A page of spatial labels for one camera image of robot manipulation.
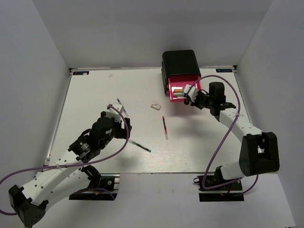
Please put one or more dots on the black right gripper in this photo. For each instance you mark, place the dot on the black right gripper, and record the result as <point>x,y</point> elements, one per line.
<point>200,92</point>

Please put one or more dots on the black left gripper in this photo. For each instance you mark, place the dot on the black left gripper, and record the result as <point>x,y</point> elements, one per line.
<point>122,132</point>

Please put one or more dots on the purple gel pen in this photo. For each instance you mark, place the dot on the purple gel pen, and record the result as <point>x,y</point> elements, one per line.
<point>124,110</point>

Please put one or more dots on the orange highlighter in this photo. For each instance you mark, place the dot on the orange highlighter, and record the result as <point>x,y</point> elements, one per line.
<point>178,91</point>

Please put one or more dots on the pink top drawer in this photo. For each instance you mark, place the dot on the pink top drawer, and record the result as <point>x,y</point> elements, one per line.
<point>174,86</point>

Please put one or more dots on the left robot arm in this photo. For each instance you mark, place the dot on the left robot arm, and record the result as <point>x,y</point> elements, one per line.
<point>72,173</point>

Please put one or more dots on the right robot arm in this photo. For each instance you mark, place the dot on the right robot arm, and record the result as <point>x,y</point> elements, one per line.
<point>259,150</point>

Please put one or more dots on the green gel pen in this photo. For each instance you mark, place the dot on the green gel pen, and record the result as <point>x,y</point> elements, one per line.
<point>139,145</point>

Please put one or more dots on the right logo sticker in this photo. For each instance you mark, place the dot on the right logo sticker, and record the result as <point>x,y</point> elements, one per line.
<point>224,70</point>

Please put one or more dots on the logo sticker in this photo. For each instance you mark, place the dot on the logo sticker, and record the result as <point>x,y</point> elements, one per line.
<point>80,73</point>
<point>224,70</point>

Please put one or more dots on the black drawer cabinet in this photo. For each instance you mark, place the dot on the black drawer cabinet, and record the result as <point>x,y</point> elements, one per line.
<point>179,67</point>

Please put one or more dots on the white eraser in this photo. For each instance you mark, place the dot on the white eraser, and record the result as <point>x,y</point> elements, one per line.
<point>155,106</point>

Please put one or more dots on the red gel pen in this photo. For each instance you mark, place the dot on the red gel pen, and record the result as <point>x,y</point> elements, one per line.
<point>165,128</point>

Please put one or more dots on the left logo sticker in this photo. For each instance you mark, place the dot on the left logo sticker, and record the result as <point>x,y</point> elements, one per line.
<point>80,73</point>

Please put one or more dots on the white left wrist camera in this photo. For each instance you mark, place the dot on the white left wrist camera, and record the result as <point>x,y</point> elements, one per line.
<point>114,111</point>

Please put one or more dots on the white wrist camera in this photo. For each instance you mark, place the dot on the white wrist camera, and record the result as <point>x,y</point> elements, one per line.
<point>114,111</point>
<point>190,92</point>

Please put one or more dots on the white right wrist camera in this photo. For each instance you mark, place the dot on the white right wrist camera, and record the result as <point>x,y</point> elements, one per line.
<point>190,92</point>

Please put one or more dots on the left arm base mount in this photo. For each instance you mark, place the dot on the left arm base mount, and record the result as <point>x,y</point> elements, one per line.
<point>97,186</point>

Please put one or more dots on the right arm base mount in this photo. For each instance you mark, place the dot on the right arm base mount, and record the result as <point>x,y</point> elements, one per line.
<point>228,193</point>

